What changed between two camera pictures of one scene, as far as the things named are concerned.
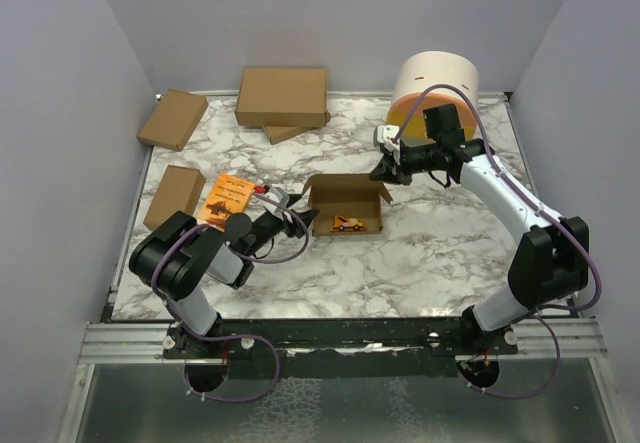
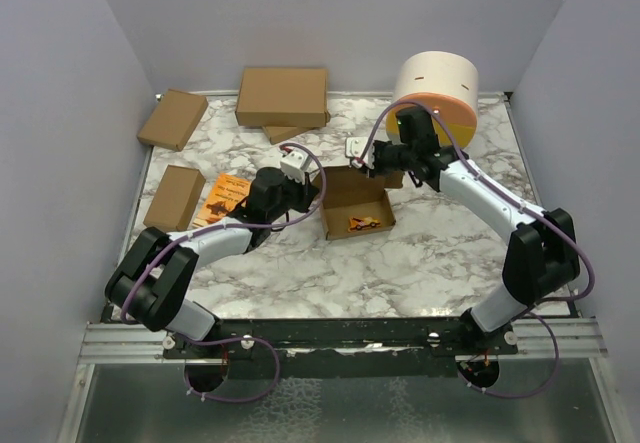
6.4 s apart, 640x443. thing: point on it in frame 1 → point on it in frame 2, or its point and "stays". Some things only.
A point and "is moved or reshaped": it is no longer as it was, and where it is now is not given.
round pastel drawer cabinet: x=433 y=79 stays
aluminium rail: x=127 y=343 stays
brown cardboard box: x=347 y=204 is moved or reshaped
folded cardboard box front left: x=178 y=191 stays
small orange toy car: x=344 y=224 → x=355 y=223
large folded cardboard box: x=283 y=97 stays
